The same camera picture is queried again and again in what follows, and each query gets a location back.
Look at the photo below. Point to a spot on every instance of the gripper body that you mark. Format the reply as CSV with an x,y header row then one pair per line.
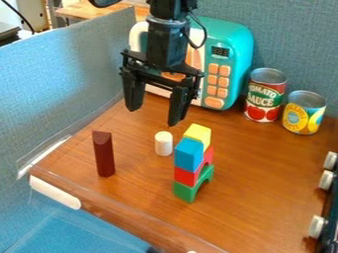
x,y
165,49

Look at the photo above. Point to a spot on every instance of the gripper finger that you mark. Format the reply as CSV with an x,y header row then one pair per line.
x,y
178,105
133,92

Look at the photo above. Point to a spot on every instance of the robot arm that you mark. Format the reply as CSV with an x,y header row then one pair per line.
x,y
166,8

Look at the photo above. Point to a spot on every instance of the yellow block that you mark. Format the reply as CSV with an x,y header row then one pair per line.
x,y
198,134

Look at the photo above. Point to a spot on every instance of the white cylinder block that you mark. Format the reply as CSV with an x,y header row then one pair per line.
x,y
163,143

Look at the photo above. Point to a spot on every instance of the blue block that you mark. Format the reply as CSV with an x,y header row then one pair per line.
x,y
188,155

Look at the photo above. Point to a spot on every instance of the dark red tall block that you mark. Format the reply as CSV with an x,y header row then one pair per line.
x,y
104,153

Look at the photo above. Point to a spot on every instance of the green arch block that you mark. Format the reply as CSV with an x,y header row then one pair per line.
x,y
193,189

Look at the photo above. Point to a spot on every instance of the toy microwave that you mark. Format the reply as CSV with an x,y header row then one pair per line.
x,y
220,62

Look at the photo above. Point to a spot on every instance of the red tomato sauce can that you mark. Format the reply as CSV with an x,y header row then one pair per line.
x,y
265,95

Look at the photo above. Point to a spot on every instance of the yellow pineapple can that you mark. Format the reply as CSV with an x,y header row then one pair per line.
x,y
303,112

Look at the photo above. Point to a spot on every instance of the toy stove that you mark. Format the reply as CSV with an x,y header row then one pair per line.
x,y
326,197

